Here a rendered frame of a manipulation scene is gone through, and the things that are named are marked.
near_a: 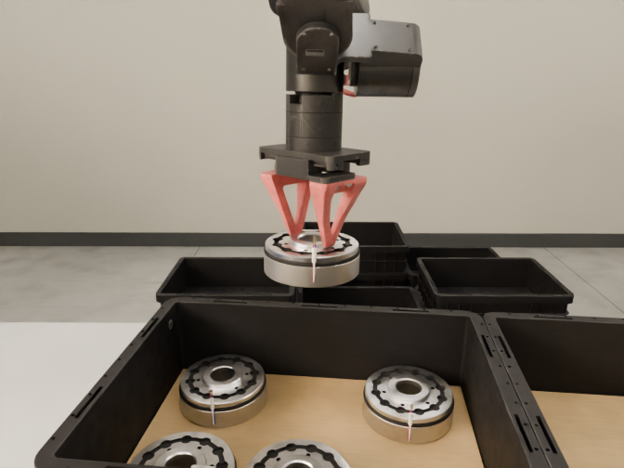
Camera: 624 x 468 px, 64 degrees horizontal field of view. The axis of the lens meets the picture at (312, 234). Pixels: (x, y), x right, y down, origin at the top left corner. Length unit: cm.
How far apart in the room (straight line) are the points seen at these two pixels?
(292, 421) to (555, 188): 328
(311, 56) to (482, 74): 303
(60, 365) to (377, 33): 81
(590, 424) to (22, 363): 92
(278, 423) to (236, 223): 294
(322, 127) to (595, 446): 45
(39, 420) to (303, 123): 64
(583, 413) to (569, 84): 309
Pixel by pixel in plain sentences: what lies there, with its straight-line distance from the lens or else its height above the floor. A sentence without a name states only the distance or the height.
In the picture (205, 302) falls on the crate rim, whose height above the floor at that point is 93.
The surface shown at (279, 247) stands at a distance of 53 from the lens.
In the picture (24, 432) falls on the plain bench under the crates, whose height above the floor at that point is 70.
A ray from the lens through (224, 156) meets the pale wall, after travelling 340.
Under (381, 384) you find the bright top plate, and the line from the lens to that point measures 62.
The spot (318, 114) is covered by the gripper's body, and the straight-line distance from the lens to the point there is 49.
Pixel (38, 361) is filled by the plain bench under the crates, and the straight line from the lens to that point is 108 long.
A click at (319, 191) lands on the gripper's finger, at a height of 111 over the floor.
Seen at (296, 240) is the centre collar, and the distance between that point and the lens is 53.
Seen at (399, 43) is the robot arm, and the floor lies 124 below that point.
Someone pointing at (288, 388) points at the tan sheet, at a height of 83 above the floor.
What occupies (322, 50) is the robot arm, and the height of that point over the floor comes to 123.
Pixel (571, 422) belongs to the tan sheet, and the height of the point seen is 83.
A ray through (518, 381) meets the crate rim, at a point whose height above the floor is 93.
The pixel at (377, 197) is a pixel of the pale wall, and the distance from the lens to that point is 343.
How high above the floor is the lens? 122
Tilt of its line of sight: 19 degrees down
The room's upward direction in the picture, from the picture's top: straight up
